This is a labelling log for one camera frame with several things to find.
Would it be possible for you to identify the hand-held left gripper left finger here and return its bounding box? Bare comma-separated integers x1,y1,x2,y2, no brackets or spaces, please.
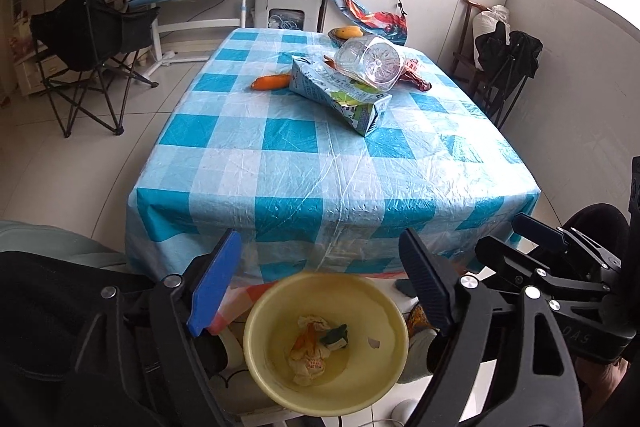
97,228,246,427

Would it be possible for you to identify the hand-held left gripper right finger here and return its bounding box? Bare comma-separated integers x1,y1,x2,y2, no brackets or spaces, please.
398,228,587,427

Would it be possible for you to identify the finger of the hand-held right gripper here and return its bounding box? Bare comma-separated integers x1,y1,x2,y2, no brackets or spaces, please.
474,236,543,288
511,213,571,254

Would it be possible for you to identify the yellow plastic bowl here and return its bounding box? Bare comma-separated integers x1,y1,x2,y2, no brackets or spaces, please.
243,272,410,418

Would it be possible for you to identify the drink carton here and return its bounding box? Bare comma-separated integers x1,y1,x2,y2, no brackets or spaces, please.
289,56,393,138

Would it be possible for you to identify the clear plastic bottle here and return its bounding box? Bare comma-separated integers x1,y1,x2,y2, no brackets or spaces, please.
334,36,406,90

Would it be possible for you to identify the small orange peel piece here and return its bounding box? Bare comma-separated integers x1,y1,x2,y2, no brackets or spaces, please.
292,324,319,351

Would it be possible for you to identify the small green scrap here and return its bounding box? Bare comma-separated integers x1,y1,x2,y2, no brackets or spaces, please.
320,324,351,350

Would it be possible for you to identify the crumpled white tissue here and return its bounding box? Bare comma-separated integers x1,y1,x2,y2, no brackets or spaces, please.
287,314,351,388

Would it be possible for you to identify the blue checkered tablecloth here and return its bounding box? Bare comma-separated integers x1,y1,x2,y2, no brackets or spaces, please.
124,27,542,289

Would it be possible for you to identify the grey leather sofa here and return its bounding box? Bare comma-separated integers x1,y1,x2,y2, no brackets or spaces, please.
0,221,128,270

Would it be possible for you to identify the black chair with jacket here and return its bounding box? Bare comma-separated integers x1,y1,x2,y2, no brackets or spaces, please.
452,0,543,130

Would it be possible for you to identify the red printed wrapper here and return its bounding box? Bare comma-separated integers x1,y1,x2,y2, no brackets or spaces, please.
397,57,433,92

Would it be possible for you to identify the white stuffed bag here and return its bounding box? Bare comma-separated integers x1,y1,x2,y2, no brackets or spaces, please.
472,5,511,72

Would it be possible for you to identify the glass fruit dish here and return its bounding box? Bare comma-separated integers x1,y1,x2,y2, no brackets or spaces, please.
327,26,376,48

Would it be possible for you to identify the colourful printed bag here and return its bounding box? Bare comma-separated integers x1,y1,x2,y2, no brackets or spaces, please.
314,0,408,46

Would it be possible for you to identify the black folding camping chair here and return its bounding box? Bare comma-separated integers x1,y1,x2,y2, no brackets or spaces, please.
30,0,161,138

